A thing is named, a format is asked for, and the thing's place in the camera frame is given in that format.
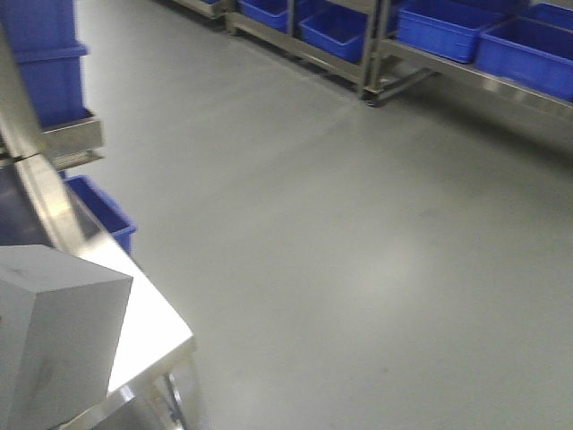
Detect gray square base block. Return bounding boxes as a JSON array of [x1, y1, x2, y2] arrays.
[[1, 245, 133, 429]]

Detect blue bin under table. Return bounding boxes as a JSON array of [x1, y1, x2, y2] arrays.
[[64, 175, 137, 254]]

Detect blue bin on rack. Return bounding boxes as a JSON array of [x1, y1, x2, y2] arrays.
[[1, 1, 88, 127]]

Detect distant steel shelf rack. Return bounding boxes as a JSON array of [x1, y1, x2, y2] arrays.
[[179, 1, 572, 120]]

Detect stainless steel rack frame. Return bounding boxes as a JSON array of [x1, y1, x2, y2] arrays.
[[1, 31, 104, 170]]

